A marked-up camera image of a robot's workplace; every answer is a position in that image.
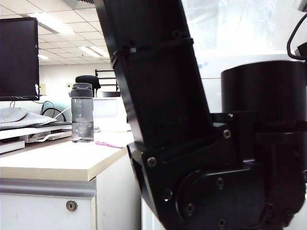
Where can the wall switch plate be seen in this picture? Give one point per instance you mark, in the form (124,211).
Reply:
(69,85)

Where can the frosted white desk partition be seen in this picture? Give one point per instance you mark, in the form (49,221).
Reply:
(108,112)

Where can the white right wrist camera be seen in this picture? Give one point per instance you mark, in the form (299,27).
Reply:
(302,4)

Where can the white monitor riser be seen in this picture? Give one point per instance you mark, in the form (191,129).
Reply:
(14,134)

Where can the white desk cabinet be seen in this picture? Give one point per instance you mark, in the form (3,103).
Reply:
(36,210)

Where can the pink paper packet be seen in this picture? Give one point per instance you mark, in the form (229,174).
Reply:
(108,143)

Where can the dark grey sport bottle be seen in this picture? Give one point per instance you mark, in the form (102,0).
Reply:
(82,112)

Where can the black computer monitor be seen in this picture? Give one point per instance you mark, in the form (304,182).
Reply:
(19,60)

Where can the bagged clear water jug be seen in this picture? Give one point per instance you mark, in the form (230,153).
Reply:
(227,24)

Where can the grey felt cloth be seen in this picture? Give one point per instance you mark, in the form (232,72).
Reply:
(21,118)

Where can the round metal cabinet lock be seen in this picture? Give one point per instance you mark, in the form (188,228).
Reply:
(71,205)

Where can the fluorescent ceiling light panel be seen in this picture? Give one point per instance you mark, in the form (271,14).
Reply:
(43,57)
(93,51)
(51,22)

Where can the black background shelf rack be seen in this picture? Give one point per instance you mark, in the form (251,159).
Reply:
(105,76)

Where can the black office chair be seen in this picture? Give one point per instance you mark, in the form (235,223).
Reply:
(87,80)

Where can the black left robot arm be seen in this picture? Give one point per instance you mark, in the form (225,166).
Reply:
(163,95)

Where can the white floor water dispenser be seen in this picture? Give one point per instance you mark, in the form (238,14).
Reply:
(239,57)

